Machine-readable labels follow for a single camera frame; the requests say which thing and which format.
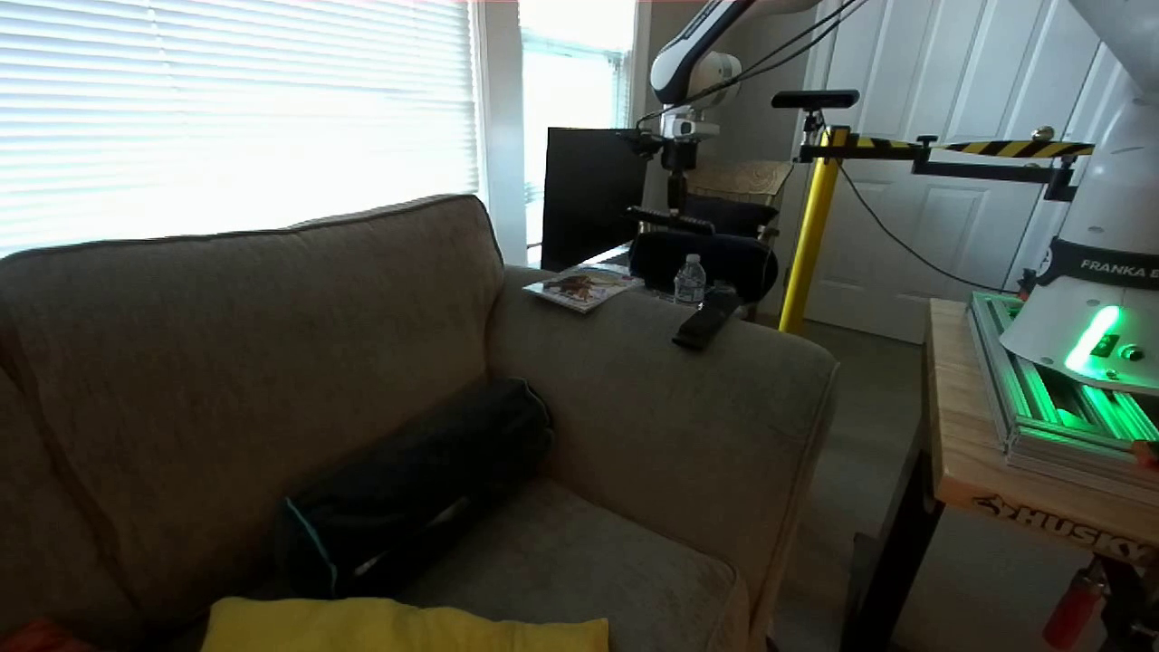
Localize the white panel door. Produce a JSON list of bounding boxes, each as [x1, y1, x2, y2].
[[808, 0, 1131, 342]]

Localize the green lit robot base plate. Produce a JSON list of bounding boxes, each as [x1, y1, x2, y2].
[[968, 293, 1159, 464]]

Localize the black yellow striped boom bar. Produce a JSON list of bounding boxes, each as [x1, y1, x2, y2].
[[801, 133, 1092, 203]]

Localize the black monitor screen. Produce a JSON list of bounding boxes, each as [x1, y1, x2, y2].
[[539, 126, 649, 269]]

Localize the yellow cushion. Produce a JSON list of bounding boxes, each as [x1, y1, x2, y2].
[[198, 598, 612, 652]]

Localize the white window blinds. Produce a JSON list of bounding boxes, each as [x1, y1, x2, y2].
[[0, 0, 481, 255]]

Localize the plain black remote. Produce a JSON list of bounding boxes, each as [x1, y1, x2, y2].
[[675, 286, 739, 351]]

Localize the yellow tripod pole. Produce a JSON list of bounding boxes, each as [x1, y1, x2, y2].
[[778, 126, 851, 333]]

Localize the black cable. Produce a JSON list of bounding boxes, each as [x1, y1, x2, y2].
[[837, 161, 1030, 296]]

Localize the black camera on tripod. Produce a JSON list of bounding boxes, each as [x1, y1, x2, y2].
[[773, 92, 860, 111]]

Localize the black remote with buttons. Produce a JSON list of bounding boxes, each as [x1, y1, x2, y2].
[[628, 208, 716, 235]]

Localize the beige fabric sofa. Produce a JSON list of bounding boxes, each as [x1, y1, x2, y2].
[[0, 197, 837, 652]]

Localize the magazine on sofa arm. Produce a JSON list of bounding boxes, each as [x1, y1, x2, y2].
[[529, 269, 639, 315]]

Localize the red clamp handle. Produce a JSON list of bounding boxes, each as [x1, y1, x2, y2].
[[1042, 570, 1106, 652]]

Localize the clear plastic water bottle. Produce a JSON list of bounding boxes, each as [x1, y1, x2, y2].
[[675, 255, 707, 308]]

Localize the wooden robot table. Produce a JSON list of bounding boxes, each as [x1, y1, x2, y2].
[[841, 302, 1159, 652]]

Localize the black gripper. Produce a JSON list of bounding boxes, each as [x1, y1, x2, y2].
[[634, 106, 722, 169]]

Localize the black cylindrical bolster bag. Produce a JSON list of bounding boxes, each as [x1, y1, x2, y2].
[[274, 381, 556, 598]]

